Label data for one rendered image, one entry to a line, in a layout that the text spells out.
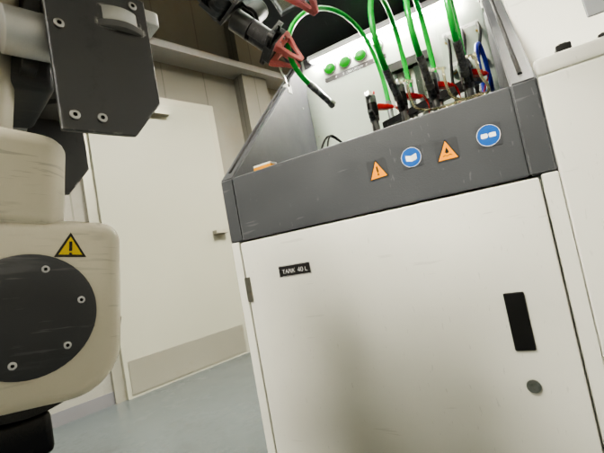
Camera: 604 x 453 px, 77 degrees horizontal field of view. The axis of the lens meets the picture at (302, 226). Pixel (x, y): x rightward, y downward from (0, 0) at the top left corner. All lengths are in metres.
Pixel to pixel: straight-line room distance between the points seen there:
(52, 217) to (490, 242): 0.65
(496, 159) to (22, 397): 0.72
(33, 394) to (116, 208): 2.59
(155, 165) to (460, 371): 2.72
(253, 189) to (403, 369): 0.52
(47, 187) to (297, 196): 0.56
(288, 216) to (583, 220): 0.55
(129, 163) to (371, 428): 2.58
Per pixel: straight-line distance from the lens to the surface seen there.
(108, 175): 3.00
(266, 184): 0.91
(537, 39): 1.07
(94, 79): 0.45
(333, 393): 0.91
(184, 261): 3.09
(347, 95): 1.46
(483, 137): 0.77
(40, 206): 0.41
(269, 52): 1.07
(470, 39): 1.40
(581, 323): 0.78
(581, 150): 0.76
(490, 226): 0.75
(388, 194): 0.78
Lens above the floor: 0.73
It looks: 4 degrees up
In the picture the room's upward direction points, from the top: 11 degrees counter-clockwise
